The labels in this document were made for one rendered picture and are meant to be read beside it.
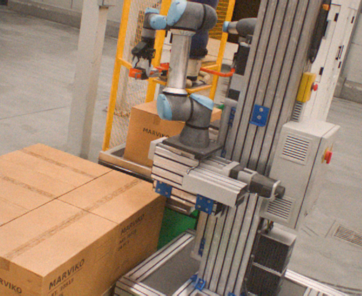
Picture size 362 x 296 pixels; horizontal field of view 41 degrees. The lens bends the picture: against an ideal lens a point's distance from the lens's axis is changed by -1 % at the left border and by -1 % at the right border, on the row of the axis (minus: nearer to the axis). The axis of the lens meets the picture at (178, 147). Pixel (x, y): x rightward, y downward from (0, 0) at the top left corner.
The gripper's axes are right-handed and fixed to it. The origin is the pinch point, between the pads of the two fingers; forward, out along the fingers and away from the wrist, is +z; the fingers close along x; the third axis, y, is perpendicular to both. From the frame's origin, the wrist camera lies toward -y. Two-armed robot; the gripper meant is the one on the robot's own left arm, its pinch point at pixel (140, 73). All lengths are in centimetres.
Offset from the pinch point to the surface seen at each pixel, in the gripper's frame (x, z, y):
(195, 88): -12, 12, 52
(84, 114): 98, 68, 88
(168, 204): -22, 82, 25
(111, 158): 23, 65, 22
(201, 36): -7, -21, 56
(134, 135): 13, 47, 29
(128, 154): 16, 61, 29
